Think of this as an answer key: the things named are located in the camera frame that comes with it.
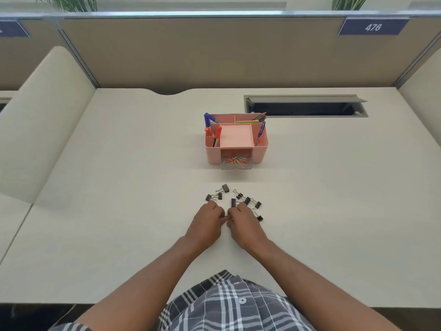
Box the person's right hand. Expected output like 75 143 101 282
226 203 271 253

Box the cream side divider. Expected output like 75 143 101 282
0 46 97 205
398 48 441 148

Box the clear drawer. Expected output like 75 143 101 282
220 149 254 170

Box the grey desk cable hatch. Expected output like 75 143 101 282
244 94 368 118

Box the beige partition panel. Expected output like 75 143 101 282
0 11 441 96

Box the grey plaid shirt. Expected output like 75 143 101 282
48 270 318 331

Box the person's left hand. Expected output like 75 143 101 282
184 201 226 251

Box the person's right forearm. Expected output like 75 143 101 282
246 239 402 331

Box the blue number sign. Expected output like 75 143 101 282
338 17 411 36
0 19 30 38

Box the group of black binder clips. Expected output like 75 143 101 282
205 183 264 222

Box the pink desk organizer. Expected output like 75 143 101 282
204 113 269 165

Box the person's left forearm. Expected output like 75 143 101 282
74 237 211 331

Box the pile of coloured paper clips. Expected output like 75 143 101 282
223 154 251 166

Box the green potted plant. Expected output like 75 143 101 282
36 0 108 13
331 0 369 11

